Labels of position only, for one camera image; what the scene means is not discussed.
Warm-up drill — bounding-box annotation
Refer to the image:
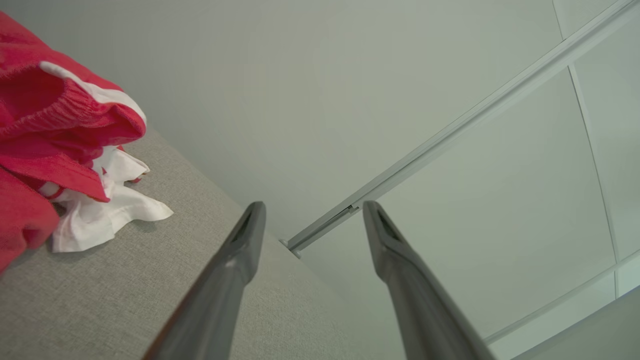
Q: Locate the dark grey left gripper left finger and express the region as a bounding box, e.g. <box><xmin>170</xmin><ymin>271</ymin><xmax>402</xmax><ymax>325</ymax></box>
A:
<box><xmin>142</xmin><ymin>201</ymin><xmax>267</xmax><ymax>360</ymax></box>

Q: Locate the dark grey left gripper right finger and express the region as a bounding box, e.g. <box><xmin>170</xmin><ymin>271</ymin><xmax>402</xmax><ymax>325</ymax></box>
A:
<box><xmin>362</xmin><ymin>201</ymin><xmax>497</xmax><ymax>360</ymax></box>

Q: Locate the red shirt with white sleeves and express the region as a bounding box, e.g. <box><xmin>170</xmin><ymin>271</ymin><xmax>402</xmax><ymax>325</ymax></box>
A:
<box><xmin>0</xmin><ymin>146</ymin><xmax>174</xmax><ymax>275</ymax></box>

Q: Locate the grey metal partition post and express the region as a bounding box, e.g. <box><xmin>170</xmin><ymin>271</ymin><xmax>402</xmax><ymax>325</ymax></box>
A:
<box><xmin>280</xmin><ymin>0</ymin><xmax>640</xmax><ymax>258</ymax></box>

